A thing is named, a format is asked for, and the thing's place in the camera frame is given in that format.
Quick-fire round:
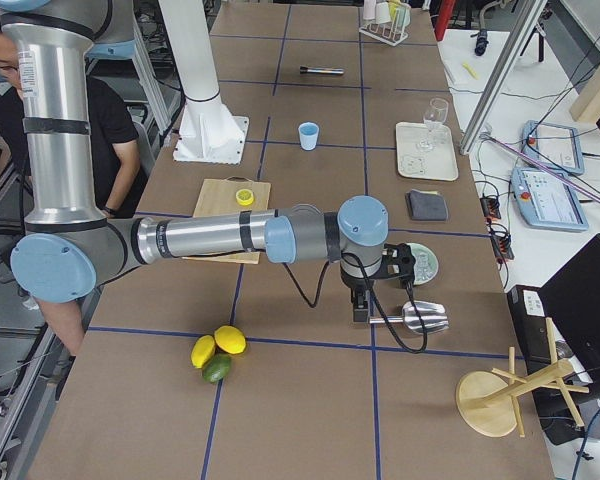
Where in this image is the black monitor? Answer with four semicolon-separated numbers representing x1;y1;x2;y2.
540;233;600;388

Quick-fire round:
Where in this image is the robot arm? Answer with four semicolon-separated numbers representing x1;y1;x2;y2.
0;1;415;322

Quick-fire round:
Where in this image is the silver rod with claw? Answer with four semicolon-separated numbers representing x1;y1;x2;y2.
479;133;600;205

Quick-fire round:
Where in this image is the yellow tool on desk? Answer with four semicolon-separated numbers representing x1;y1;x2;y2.
462;62;479;80

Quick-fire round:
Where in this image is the wooden mug tree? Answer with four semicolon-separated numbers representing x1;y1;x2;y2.
456;317;589;437

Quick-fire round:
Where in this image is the person in black shirt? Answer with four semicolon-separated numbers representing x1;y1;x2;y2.
0;24;147;356

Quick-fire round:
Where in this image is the white cup rack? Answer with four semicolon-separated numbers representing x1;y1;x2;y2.
359;0;411;46

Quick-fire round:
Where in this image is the wine glass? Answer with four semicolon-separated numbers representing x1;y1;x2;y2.
416;97;449;152

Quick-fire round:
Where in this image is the light blue cup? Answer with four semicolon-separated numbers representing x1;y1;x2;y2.
298;122;320;151

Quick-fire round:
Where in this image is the teach pendant near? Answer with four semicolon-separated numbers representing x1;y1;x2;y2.
511;167;589;232

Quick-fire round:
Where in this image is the grey folded cloth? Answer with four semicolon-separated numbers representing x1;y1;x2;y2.
405;189;449;221

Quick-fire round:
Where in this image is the green bowl of ice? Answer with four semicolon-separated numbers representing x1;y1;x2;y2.
408;242;439;286

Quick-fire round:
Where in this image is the steel muddler black tip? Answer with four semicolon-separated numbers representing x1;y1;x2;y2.
299;66;345;77

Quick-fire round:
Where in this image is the green lime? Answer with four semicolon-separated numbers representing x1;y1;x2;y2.
202;354;232;384

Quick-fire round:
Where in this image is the wooden cutting board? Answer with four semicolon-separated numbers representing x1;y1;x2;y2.
181;179;273;265

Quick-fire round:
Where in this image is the yellow lemon near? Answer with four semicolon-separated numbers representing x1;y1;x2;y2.
190;335;216;369

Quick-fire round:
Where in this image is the yellow lemon far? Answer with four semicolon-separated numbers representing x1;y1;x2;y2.
214;325;247;355

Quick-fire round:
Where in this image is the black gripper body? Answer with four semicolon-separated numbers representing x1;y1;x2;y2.
340;243;413;300

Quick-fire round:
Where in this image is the teach pendant far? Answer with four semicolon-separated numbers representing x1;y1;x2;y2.
521;120;585;175

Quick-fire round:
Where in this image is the teach pendant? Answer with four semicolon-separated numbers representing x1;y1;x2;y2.
511;167;589;232
521;120;585;175

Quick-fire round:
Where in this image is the cream bear tray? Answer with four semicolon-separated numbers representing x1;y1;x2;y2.
395;122;459;181

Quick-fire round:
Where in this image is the aluminium frame post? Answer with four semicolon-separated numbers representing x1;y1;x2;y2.
459;0;547;155

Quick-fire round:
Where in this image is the steel ice scoop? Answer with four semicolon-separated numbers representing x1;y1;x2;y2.
387;300;449;335

